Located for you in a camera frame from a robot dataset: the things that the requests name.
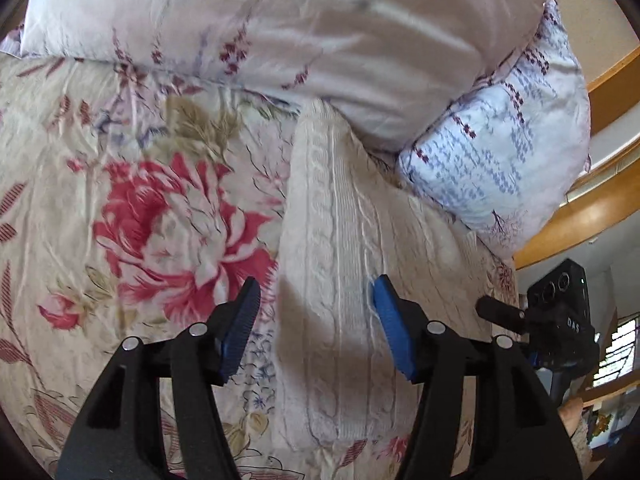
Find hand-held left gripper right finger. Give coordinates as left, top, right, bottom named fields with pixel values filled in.
left=368, top=274, right=583, bottom=480

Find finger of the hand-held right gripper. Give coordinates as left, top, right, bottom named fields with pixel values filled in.
left=475, top=295, right=531, bottom=335

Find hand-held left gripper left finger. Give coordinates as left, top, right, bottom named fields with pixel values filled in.
left=54, top=276, right=262, bottom=480

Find beige cable-knit sweater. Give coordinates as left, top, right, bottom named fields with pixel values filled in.
left=272, top=99, right=521, bottom=455

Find person's right hand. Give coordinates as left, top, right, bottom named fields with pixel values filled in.
left=556, top=397, right=585, bottom=442

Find window with grille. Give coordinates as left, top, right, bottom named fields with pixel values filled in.
left=592, top=312, right=640, bottom=387

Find wooden bed headboard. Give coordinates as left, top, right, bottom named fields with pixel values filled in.
left=512, top=45, right=640, bottom=272

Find blue tree-print pillow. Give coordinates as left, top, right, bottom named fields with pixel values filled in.
left=397, top=0, right=593, bottom=262

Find floral bed sheet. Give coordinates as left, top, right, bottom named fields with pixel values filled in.
left=0, top=50, right=522, bottom=480

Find pink floral pillow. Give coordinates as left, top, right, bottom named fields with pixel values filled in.
left=0, top=0, right=558, bottom=155

